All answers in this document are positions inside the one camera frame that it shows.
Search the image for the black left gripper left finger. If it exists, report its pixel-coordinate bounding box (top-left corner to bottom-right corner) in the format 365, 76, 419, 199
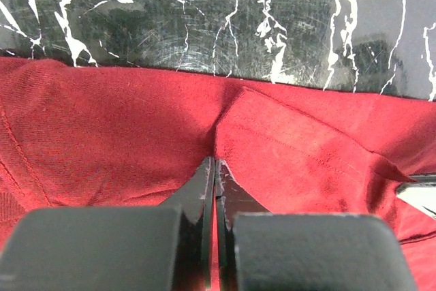
1, 157, 215, 290

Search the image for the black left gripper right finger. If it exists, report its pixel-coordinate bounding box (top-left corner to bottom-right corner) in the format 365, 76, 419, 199
215, 160, 417, 290

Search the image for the dark red t shirt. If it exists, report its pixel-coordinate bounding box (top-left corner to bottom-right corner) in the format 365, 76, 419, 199
1, 57, 435, 290

